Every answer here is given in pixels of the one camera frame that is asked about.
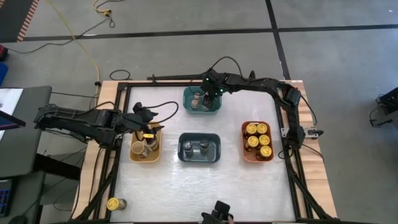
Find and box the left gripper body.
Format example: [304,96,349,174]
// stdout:
[124,101,157,133]

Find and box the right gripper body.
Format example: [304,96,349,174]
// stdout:
[200,68,227,101]

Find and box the black-lid glass spice jar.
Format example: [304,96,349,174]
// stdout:
[198,139,211,156]
[182,140,195,159]

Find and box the teal plastic bin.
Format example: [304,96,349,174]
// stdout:
[182,86,223,114]

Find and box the yellow plastic bin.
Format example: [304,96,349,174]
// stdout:
[129,121,164,164]

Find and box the long black bar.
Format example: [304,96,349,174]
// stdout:
[147,73,208,82]

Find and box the dark blue plastic bin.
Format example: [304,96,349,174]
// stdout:
[177,132,222,164]

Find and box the orange plastic bin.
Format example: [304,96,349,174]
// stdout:
[241,120,275,164]

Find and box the black stand base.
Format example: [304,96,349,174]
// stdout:
[32,152,82,182]

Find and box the grey desk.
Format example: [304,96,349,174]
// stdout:
[0,85,53,180]

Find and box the white paper sheet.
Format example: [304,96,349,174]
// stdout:
[0,88,24,142]

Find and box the dark tablet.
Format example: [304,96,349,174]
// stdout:
[0,110,27,131]

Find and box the blue object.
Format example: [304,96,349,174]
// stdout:
[0,62,9,86]

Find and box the black orange-striped floor mat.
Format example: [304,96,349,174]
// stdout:
[0,0,40,44]

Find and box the black equipment box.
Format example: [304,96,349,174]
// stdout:
[377,86,398,116]

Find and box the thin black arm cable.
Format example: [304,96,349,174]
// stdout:
[207,55,244,82]
[144,101,180,125]

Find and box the black aluminium table frame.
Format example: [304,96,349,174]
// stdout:
[70,80,336,224]

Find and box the black cable loop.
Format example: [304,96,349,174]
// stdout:
[108,68,132,82]

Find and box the yellow hanging cable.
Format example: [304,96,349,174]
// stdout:
[46,0,101,100]

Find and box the black floor cable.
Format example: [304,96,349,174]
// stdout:
[6,17,116,55]

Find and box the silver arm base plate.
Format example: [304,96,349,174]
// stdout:
[280,126,325,139]

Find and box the yellow cable coil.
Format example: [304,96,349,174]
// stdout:
[91,0,113,16]

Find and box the black equipment cable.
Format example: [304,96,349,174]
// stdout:
[368,95,393,128]

